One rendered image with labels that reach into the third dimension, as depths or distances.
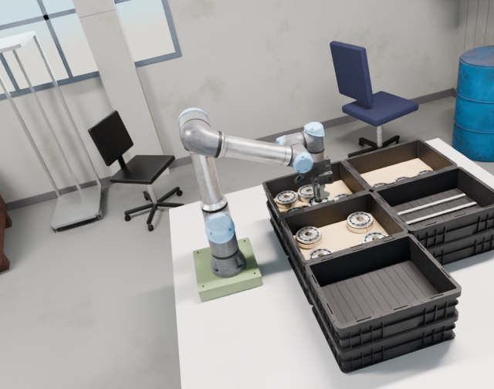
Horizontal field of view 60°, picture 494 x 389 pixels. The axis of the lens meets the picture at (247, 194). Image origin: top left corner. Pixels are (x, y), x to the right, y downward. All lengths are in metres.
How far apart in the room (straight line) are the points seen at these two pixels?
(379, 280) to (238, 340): 0.54
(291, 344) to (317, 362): 0.11
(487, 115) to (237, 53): 2.13
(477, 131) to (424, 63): 1.30
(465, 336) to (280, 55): 3.15
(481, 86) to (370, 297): 2.41
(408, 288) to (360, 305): 0.18
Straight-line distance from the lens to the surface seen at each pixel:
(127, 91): 3.99
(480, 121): 3.73
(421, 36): 4.72
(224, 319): 1.70
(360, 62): 3.46
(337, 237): 1.75
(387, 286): 1.56
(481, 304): 1.72
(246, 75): 4.15
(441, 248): 1.76
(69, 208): 4.14
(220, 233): 1.64
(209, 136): 1.46
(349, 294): 1.53
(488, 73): 3.59
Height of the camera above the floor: 1.95
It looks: 32 degrees down
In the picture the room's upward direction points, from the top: 12 degrees counter-clockwise
